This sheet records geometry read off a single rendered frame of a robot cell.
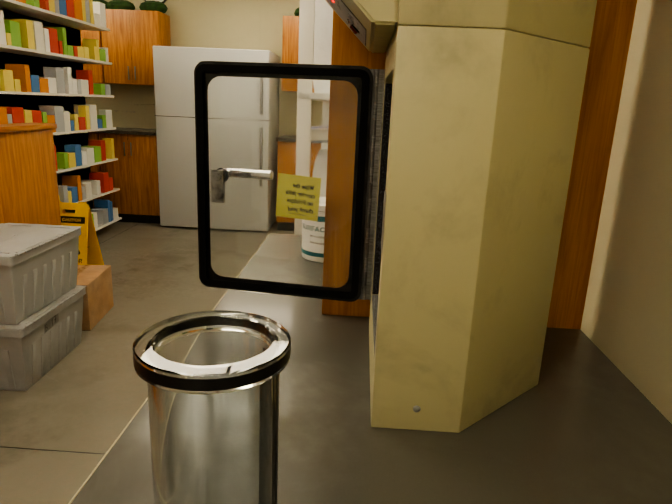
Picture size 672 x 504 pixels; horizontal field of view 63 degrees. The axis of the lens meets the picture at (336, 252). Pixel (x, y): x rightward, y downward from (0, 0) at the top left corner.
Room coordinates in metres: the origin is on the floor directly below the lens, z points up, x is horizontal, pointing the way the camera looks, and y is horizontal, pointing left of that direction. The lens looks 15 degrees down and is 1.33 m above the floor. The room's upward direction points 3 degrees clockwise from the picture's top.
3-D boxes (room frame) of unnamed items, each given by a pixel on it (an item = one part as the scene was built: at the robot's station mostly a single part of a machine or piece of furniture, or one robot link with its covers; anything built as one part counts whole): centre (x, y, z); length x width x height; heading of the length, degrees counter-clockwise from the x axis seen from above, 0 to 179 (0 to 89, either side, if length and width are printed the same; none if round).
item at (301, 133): (0.94, 0.10, 1.19); 0.30 x 0.01 x 0.40; 80
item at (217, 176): (0.94, 0.21, 1.18); 0.02 x 0.02 x 0.06; 80
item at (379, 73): (0.91, -0.06, 1.19); 0.03 x 0.02 x 0.39; 178
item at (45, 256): (2.48, 1.55, 0.49); 0.60 x 0.42 x 0.33; 178
